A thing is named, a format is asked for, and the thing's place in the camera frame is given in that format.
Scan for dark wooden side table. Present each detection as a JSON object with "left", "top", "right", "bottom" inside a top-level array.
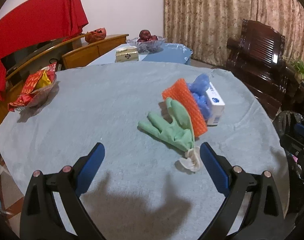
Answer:
[{"left": 281, "top": 80, "right": 304, "bottom": 115}]

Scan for red apples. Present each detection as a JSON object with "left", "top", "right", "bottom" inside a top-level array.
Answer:
[{"left": 138, "top": 30, "right": 158, "bottom": 42}]

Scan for black lined trash bin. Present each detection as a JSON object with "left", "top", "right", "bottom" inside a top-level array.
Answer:
[{"left": 273, "top": 111, "right": 304, "bottom": 213}]

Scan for glass fruit bowl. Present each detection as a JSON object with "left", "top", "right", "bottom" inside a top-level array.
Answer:
[{"left": 126, "top": 36, "right": 167, "bottom": 54}]

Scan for narrow orange foam net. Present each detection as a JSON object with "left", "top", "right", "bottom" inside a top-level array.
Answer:
[{"left": 162, "top": 78, "right": 207, "bottom": 137}]

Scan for green potted plant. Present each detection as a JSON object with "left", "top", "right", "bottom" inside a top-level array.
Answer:
[{"left": 289, "top": 59, "right": 304, "bottom": 82}]

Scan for television screen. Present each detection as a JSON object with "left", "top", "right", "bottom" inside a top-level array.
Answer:
[{"left": 1, "top": 38, "right": 63, "bottom": 75}]

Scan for red snack packets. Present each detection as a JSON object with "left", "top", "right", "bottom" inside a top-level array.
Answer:
[{"left": 8, "top": 62, "right": 57, "bottom": 112}]

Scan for beige patterned curtain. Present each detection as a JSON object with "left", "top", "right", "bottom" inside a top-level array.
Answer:
[{"left": 164, "top": 0, "right": 304, "bottom": 66}]

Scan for red cloth over television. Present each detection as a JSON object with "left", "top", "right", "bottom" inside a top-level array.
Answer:
[{"left": 0, "top": 0, "right": 88, "bottom": 100}]

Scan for dark wooden armchair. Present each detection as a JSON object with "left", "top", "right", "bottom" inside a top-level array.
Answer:
[{"left": 225, "top": 19, "right": 289, "bottom": 119}]

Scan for grey table cloth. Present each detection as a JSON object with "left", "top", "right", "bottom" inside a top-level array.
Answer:
[{"left": 0, "top": 62, "right": 289, "bottom": 239}]

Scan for yellow tissue box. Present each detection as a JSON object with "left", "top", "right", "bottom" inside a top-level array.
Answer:
[{"left": 115, "top": 46, "right": 139, "bottom": 62}]

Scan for white blue medicine box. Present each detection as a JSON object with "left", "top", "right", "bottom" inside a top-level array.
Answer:
[{"left": 205, "top": 82, "right": 225, "bottom": 126}]

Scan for blue plastic glove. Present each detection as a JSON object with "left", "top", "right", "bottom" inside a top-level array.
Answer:
[{"left": 187, "top": 73, "right": 212, "bottom": 121}]

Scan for wooden tv cabinet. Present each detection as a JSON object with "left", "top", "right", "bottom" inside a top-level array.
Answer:
[{"left": 0, "top": 34, "right": 128, "bottom": 124}]

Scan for red orange plastic bag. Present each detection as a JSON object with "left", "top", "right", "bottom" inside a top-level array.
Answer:
[{"left": 85, "top": 28, "right": 107, "bottom": 43}]

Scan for glass snack bowl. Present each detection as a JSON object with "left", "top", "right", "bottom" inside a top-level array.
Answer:
[{"left": 16, "top": 74, "right": 57, "bottom": 112}]

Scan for blue coffee table cloth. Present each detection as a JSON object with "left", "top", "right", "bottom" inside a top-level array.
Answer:
[{"left": 87, "top": 43, "right": 193, "bottom": 66}]

